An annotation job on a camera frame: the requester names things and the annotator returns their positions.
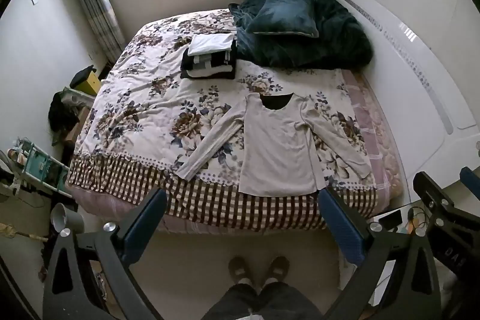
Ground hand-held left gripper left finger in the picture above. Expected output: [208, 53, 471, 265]
[42, 188, 169, 320]

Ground orange cable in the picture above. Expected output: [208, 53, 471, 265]
[407, 208, 429, 232]

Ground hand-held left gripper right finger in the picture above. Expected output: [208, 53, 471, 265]
[318, 188, 439, 320]

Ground teal storage rack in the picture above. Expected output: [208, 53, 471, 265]
[11, 136, 70, 198]

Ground person's right shoe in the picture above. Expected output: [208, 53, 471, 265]
[265, 256, 290, 285]

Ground white headboard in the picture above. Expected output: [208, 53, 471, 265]
[326, 0, 480, 189]

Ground dark green duvet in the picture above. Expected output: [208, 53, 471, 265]
[229, 0, 376, 70]

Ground white folded cloth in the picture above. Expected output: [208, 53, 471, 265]
[187, 33, 235, 57]

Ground person's dark trousers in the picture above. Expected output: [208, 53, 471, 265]
[200, 282, 323, 320]

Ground black and white folded clothes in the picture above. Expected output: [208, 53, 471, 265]
[180, 42, 238, 81]

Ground yellow box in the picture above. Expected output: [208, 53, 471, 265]
[71, 65, 101, 96]

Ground floral bed blanket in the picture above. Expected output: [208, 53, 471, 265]
[64, 9, 379, 232]

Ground dark green pillow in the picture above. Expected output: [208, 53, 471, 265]
[245, 0, 319, 39]

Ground black bag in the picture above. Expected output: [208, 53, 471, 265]
[48, 91, 81, 145]

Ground person's left shoe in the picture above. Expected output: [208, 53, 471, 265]
[228, 256, 253, 285]

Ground person's shoe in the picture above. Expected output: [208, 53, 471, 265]
[265, 256, 290, 285]
[228, 256, 253, 285]

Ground black phone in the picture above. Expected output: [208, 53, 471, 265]
[379, 212, 403, 229]

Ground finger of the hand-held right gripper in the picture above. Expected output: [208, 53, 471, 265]
[413, 172, 456, 211]
[459, 166, 480, 193]

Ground white long-sleeve shirt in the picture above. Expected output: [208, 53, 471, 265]
[175, 92, 373, 198]

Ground white cup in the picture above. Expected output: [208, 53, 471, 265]
[50, 204, 85, 235]

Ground pink bed sheet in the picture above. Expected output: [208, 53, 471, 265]
[343, 69, 405, 202]

